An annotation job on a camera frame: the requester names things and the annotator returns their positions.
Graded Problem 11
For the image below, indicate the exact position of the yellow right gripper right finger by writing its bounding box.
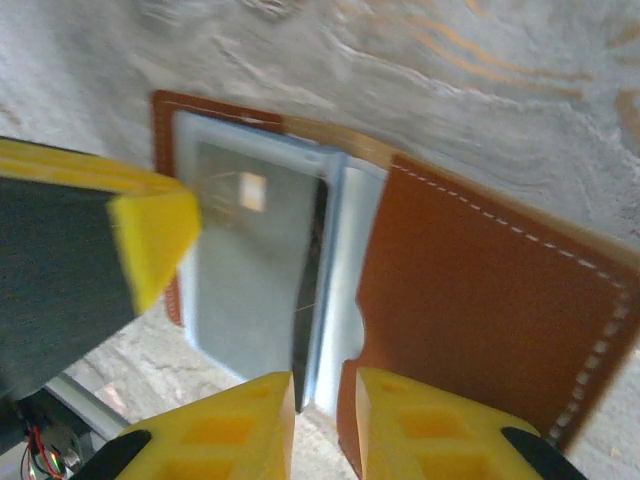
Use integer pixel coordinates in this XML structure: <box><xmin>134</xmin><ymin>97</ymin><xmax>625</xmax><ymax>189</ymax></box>
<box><xmin>355</xmin><ymin>367</ymin><xmax>544</xmax><ymax>480</ymax></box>

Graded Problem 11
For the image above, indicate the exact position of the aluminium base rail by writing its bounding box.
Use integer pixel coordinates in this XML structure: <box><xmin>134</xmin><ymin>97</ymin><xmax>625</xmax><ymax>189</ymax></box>
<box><xmin>43</xmin><ymin>372</ymin><xmax>130</xmax><ymax>444</ymax></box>

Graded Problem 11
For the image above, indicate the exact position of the credit card with gold chip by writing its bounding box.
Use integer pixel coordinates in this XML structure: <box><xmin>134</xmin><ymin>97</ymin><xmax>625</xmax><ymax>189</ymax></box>
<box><xmin>192</xmin><ymin>141</ymin><xmax>324</xmax><ymax>384</ymax></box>

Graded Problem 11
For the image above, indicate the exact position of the brown leather card holder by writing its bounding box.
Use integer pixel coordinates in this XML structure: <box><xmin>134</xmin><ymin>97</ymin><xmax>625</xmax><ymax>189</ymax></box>
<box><xmin>149</xmin><ymin>88</ymin><xmax>640</xmax><ymax>480</ymax></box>

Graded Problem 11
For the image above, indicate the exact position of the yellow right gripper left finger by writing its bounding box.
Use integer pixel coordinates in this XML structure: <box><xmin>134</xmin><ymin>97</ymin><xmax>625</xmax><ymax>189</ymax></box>
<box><xmin>117</xmin><ymin>372</ymin><xmax>296</xmax><ymax>480</ymax></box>

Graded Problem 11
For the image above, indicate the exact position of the thin red wire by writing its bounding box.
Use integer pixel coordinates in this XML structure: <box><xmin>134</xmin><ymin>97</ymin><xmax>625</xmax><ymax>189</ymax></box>
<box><xmin>24</xmin><ymin>422</ymin><xmax>69</xmax><ymax>479</ymax></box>

